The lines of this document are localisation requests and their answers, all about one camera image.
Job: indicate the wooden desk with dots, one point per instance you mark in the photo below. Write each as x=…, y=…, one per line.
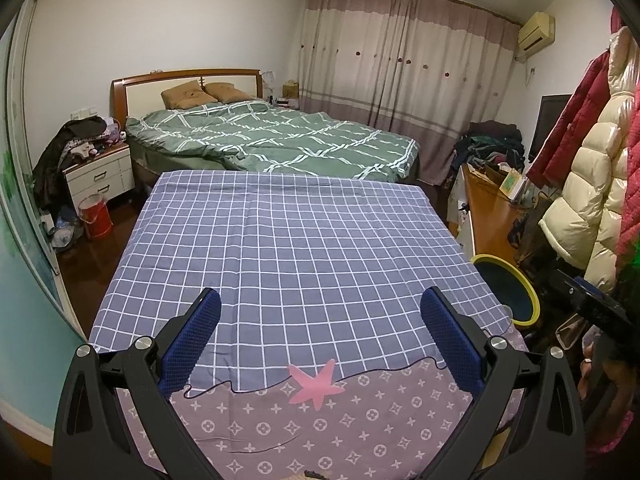
x=487, y=210

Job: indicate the red bucket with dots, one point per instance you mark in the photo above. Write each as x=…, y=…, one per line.
x=95, y=217

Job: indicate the pink star patch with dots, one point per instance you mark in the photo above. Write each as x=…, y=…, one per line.
x=317, y=382

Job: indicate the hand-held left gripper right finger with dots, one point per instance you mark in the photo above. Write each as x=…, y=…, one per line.
x=450, y=342

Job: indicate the green picture box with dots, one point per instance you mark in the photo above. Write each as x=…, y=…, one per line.
x=511, y=183

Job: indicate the plastic bags on floor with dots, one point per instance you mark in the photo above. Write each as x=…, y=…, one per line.
x=65, y=232

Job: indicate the black television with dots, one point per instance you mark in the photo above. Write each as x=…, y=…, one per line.
x=547, y=125

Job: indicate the wooden bed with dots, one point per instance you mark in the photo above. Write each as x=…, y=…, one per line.
x=145, y=90

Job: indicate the beige and mauve curtain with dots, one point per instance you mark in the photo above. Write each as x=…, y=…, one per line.
x=390, y=70

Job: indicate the white nightstand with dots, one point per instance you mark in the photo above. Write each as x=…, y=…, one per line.
x=97, y=170

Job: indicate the dark bin with yellow rim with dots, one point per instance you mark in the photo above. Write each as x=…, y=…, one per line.
x=500, y=290

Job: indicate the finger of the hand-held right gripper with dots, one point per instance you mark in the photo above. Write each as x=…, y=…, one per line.
x=575, y=285

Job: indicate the cream air conditioner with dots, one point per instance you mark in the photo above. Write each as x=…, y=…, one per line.
x=535, y=35

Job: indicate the sliding wardrobe door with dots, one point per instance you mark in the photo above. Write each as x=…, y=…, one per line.
x=20, y=185

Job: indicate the tissue box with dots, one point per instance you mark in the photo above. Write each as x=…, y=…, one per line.
x=290, y=90

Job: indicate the cream down jacket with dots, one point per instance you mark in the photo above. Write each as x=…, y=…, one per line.
x=595, y=180

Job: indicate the white bedside lamp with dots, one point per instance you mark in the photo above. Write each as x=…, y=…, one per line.
x=270, y=85

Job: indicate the heap of mixed clothes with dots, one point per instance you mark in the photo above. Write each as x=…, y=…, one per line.
x=487, y=145

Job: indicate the pile of dark clothes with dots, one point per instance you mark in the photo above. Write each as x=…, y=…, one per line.
x=75, y=130

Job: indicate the brown pillow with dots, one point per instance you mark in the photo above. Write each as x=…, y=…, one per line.
x=187, y=95
x=227, y=91

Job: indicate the purple patterned cloth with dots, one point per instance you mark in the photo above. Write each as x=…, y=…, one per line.
x=350, y=435

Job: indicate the wall socket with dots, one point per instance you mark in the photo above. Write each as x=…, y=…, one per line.
x=83, y=112

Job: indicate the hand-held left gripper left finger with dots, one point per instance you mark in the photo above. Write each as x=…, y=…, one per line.
x=192, y=342

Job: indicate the green checked duvet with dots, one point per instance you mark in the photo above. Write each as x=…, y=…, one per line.
x=280, y=140

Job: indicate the red jacket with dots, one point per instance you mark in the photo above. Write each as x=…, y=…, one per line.
x=575, y=120

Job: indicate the pink quilted jacket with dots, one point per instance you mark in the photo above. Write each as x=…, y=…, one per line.
x=631, y=220

